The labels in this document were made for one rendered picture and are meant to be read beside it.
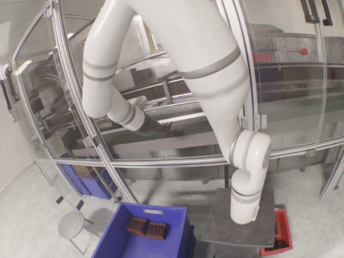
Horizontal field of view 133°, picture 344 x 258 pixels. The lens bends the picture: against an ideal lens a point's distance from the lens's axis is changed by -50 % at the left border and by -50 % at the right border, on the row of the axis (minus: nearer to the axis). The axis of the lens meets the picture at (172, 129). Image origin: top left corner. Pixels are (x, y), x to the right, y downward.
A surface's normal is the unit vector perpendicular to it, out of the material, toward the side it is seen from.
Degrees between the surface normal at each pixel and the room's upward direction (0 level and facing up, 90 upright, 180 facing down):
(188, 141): 90
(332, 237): 0
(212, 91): 111
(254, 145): 35
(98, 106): 119
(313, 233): 0
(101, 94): 126
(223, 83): 107
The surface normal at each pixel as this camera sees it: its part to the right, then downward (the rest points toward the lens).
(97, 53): 0.13, 0.70
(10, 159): 0.94, -0.11
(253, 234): -0.25, -0.88
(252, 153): -0.76, -0.15
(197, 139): -0.24, 0.47
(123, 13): 0.42, 0.65
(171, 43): -0.53, 0.77
